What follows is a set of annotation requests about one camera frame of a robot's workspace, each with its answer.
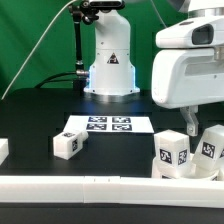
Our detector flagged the white paper tag sheet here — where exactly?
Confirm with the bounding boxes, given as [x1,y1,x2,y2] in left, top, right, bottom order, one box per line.
[64,115,154,133]

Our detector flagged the white front fence rail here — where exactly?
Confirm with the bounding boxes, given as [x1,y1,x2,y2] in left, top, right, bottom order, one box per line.
[0,176,224,208]

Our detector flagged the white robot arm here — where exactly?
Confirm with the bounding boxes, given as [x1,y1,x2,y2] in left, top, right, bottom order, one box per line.
[85,0,224,136]

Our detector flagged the black cable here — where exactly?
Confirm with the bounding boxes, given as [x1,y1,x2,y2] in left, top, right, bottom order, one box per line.
[34,71,81,89]

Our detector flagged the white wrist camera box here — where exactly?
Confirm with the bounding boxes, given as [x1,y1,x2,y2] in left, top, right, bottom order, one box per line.
[156,16,224,49]

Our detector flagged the white left fence rail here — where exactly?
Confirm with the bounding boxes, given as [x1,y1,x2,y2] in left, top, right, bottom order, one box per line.
[0,138,9,165]

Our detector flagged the white cable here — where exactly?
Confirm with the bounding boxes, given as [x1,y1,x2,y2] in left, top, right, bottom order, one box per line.
[1,0,78,101]

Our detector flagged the white fence rail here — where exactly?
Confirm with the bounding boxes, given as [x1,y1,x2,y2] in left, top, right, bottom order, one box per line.
[0,176,224,208]
[0,138,9,165]

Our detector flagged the white round stool seat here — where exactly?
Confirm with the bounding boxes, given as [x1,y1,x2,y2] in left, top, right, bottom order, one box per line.
[151,152,219,181]

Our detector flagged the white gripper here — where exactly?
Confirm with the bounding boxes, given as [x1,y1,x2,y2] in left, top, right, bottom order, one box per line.
[151,48,224,136]

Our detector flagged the black overhead camera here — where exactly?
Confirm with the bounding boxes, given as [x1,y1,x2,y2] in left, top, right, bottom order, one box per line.
[81,0,125,10]

